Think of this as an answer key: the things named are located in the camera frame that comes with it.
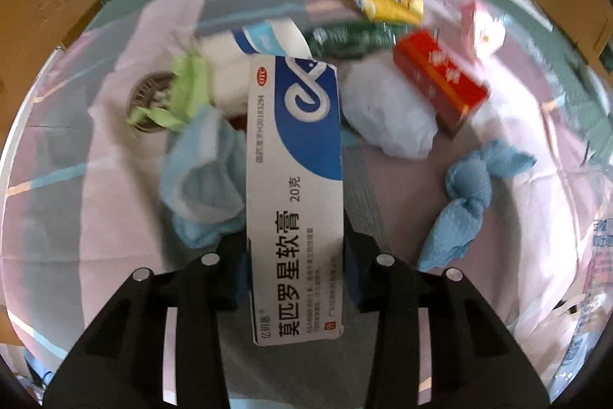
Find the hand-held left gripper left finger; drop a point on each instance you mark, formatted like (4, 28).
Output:
(232, 284)

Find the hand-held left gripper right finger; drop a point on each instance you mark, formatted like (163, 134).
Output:
(357, 279)

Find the blue white medicine box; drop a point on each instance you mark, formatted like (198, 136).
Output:
(292, 198)

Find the blue face mask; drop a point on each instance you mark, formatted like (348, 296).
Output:
(201, 179)

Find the blue crumpled paper towel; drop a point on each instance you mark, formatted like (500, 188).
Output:
(467, 184)

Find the white crumpled plastic bag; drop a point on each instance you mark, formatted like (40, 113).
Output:
(388, 112)

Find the green crumpled paper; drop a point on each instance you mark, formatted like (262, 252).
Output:
(189, 88)

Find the round metal tin lid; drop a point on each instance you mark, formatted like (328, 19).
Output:
(146, 90)

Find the red box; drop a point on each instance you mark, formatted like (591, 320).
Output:
(440, 78)

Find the white paper cup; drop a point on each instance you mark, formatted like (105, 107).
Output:
(225, 54)

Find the printed plastic bag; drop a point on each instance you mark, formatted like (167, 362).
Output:
(594, 255)

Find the green wrapper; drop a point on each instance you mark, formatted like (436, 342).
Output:
(349, 39)

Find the green bed mat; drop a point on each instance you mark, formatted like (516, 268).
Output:
(594, 121)

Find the wooden bed frame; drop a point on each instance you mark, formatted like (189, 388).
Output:
(43, 6)

